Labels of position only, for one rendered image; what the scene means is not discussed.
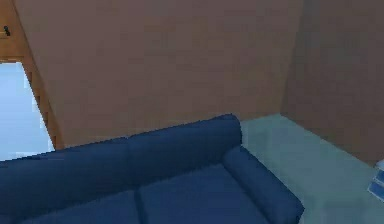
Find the dark blue sofa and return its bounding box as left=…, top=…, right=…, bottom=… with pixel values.
left=0, top=113, right=305, bottom=224

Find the blue and white striped object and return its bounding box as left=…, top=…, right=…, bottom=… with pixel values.
left=367, top=159, right=384, bottom=204

